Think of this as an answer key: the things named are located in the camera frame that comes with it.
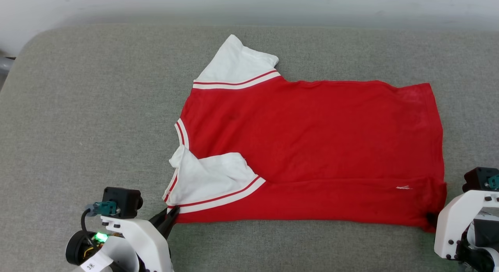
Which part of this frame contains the red and white shirt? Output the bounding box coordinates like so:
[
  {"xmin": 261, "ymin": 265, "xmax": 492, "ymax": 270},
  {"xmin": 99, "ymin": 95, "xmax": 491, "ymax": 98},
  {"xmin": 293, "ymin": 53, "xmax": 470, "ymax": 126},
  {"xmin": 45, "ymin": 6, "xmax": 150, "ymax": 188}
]
[{"xmin": 163, "ymin": 34, "xmax": 448, "ymax": 233}]

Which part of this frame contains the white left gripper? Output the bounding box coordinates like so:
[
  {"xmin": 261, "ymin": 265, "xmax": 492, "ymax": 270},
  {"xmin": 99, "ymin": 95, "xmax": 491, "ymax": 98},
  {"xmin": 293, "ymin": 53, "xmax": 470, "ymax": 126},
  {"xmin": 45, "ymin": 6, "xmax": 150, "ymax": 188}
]
[{"xmin": 101, "ymin": 205, "xmax": 181, "ymax": 272}]

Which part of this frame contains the grey fabric sofa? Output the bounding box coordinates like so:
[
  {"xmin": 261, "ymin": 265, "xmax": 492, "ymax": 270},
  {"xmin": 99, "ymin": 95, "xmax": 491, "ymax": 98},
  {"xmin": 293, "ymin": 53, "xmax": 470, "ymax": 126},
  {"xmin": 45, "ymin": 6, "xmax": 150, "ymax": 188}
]
[{"xmin": 0, "ymin": 25, "xmax": 499, "ymax": 272}]

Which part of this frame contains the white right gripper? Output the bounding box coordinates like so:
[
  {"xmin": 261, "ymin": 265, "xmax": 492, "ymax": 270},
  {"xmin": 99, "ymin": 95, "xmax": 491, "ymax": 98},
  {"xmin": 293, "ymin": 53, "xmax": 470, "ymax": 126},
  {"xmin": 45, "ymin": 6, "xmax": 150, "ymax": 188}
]
[{"xmin": 426, "ymin": 190, "xmax": 499, "ymax": 261}]

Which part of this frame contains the white paper label tag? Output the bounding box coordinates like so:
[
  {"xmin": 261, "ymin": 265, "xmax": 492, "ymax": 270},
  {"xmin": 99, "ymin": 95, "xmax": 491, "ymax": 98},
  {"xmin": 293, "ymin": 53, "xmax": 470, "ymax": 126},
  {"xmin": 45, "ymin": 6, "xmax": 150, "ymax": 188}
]
[{"xmin": 80, "ymin": 250, "xmax": 114, "ymax": 272}]

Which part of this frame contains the long thin black cable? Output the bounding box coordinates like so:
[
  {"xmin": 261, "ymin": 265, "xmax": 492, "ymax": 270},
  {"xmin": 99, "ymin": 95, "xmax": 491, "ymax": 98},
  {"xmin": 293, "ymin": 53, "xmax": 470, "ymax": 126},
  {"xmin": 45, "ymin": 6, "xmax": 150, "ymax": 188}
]
[{"xmin": 80, "ymin": 208, "xmax": 96, "ymax": 234}]

